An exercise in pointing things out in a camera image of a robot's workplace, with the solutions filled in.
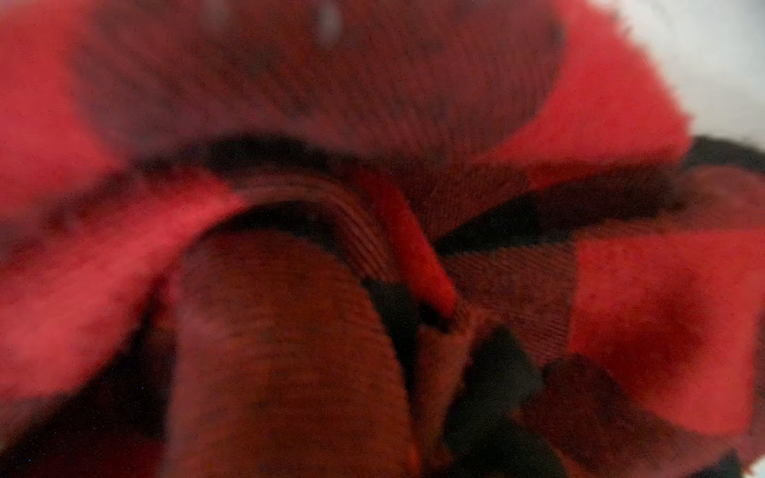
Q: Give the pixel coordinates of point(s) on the red black plaid shirt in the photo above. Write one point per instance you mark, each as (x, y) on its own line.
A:
(367, 239)

